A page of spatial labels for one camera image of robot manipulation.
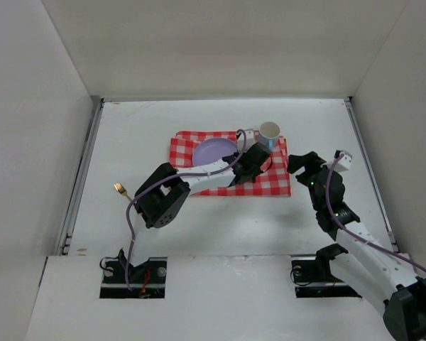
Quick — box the red white checkered cloth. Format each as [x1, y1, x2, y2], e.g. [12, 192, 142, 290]
[169, 131, 291, 197]

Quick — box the lilac plastic plate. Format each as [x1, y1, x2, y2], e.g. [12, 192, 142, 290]
[192, 138, 238, 166]

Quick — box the blue white ceramic mug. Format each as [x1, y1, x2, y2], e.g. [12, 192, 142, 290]
[258, 121, 280, 151]

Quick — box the black handled gold fork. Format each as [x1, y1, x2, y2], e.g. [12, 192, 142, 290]
[114, 183, 132, 202]

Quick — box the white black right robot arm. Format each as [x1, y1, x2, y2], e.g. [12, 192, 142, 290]
[288, 151, 426, 340]

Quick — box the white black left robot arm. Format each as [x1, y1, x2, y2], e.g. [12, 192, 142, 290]
[120, 142, 271, 274]

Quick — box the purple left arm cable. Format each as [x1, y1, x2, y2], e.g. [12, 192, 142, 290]
[124, 128, 248, 291]

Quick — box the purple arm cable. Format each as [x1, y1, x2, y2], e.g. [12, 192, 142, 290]
[124, 128, 248, 291]
[325, 151, 426, 341]

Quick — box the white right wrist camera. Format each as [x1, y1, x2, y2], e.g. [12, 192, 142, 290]
[334, 150, 353, 173]

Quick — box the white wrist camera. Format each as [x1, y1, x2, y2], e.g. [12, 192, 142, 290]
[334, 150, 353, 173]
[236, 129, 256, 151]

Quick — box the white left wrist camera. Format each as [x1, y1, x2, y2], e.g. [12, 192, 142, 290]
[236, 129, 256, 151]

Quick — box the right aluminium table rail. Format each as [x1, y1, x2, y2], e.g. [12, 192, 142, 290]
[344, 97, 400, 253]

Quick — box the aluminium table rail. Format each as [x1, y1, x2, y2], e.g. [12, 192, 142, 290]
[344, 97, 400, 253]
[52, 96, 104, 256]

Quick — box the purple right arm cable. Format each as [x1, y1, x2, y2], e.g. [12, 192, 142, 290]
[325, 151, 426, 341]

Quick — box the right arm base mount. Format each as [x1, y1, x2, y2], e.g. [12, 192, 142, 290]
[290, 244, 361, 298]

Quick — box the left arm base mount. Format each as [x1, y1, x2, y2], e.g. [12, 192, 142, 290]
[99, 257, 168, 299]

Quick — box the left aluminium table rail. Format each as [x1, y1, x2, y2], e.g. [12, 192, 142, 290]
[52, 96, 104, 256]

